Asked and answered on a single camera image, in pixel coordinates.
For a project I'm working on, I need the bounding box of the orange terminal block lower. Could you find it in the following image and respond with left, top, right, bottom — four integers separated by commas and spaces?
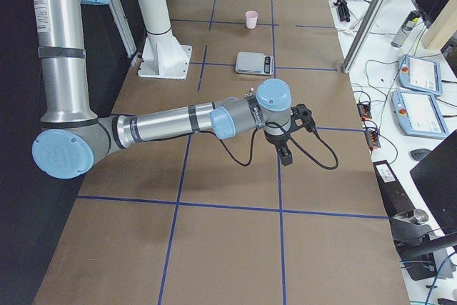
365, 128, 381, 151

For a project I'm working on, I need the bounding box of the black monitor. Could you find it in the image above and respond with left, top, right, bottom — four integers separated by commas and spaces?
410, 132, 457, 233

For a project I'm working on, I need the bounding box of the upper blue teach pendant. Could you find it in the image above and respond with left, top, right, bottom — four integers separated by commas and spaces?
398, 54, 443, 96

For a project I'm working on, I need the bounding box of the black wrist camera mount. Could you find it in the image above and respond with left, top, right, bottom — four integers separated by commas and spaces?
289, 104, 316, 133

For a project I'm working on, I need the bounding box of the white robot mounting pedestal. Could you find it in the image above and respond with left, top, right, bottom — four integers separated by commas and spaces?
138, 0, 192, 79

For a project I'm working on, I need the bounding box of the grey digital kitchen scale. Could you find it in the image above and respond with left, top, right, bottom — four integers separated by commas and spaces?
235, 51, 275, 76

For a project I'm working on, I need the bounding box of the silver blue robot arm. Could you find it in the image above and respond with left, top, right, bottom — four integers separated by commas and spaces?
31, 0, 292, 179

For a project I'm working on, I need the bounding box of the black box with label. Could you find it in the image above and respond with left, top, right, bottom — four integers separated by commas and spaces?
373, 160, 415, 217

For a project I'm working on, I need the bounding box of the black computer mouse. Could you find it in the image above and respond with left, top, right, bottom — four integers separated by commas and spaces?
409, 149, 431, 161

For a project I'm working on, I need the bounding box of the orange terminal block upper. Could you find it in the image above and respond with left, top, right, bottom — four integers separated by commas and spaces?
357, 102, 372, 121

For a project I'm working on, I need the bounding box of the aluminium frame post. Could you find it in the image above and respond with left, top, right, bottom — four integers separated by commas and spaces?
342, 0, 385, 73

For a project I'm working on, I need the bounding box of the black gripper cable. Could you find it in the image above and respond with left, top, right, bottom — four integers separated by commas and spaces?
212, 122, 339, 170

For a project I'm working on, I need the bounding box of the black folded tripod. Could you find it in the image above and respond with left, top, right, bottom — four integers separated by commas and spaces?
333, 0, 351, 22

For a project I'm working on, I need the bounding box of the blue teach pendant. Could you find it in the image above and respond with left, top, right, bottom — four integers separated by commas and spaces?
398, 54, 443, 96
391, 90, 449, 139

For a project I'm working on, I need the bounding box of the orange terminal block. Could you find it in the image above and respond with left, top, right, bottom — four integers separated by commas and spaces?
357, 102, 372, 121
365, 128, 381, 151

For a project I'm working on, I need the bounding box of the lower blue teach pendant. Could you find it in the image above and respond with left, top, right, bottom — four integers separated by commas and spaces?
391, 90, 449, 139

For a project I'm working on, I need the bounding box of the pink plastic cup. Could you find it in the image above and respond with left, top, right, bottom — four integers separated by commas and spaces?
245, 11, 258, 29

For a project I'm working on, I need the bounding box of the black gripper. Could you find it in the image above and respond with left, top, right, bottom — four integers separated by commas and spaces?
263, 122, 293, 166

